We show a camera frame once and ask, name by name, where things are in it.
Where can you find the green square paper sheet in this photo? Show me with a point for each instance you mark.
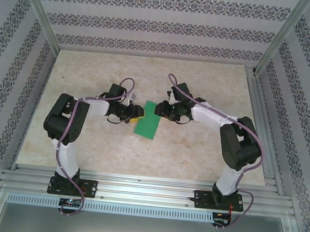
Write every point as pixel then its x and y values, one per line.
pixel 145 126

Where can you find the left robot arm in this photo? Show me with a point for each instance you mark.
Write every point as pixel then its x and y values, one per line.
pixel 60 122

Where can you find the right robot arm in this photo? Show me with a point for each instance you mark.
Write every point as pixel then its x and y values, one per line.
pixel 237 149

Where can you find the grey metal sheet panel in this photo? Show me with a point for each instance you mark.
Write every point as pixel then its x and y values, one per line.
pixel 143 231

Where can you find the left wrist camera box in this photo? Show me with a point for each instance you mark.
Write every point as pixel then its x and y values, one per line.
pixel 130 100

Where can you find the aluminium mounting rail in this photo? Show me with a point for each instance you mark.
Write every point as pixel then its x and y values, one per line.
pixel 147 192

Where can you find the aluminium side rail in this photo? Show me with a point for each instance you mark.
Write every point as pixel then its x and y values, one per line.
pixel 258 104

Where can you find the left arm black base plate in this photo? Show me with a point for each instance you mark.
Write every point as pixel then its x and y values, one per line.
pixel 90 188

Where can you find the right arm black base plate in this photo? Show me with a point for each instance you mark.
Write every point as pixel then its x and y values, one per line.
pixel 201 199

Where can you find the aluminium frame post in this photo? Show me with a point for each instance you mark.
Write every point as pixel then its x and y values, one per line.
pixel 40 9
pixel 283 35

